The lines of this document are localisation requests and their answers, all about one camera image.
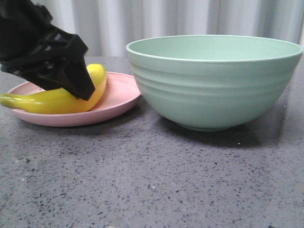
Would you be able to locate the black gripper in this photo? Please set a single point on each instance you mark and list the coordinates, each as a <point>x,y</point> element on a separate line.
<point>35,50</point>

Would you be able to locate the yellow toy banana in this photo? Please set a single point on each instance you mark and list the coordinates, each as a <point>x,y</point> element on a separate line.
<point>59,101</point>

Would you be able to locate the pink plastic plate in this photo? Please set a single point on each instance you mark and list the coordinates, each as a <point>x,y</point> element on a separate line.
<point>121,94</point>

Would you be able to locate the green ribbed plastic bowl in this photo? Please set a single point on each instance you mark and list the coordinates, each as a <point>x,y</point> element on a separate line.
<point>212,82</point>

